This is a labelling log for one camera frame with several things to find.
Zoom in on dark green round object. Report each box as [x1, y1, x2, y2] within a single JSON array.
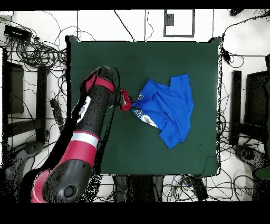
[[254, 167, 270, 180]]

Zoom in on black metal frame stand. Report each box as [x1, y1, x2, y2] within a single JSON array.
[[229, 53, 270, 146], [2, 48, 50, 146]]

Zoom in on small dark grey square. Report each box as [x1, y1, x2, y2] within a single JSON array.
[[165, 13, 175, 26]]

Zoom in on black power strip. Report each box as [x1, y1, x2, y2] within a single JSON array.
[[50, 98, 67, 134]]

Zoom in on black floor cable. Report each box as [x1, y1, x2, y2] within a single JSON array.
[[113, 9, 136, 42]]

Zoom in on dark grey floor stand base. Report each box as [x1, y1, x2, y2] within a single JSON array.
[[0, 140, 45, 203], [233, 144, 270, 201]]

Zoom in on black plug adapter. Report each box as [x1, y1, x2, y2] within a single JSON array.
[[221, 48, 233, 65]]

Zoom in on black electronics box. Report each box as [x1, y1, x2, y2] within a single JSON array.
[[3, 24, 33, 42]]

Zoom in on dark green table cloth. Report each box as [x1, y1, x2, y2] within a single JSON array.
[[64, 34, 222, 179]]

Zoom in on grey square floor frame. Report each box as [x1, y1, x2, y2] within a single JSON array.
[[163, 9, 195, 38]]

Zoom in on tangled black cable bundle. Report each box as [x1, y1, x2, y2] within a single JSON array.
[[0, 15, 68, 72]]

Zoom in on black rectangular floor device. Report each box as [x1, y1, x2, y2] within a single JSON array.
[[189, 176, 209, 201]]

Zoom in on blue printed T-shirt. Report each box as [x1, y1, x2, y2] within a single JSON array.
[[130, 73, 195, 149]]

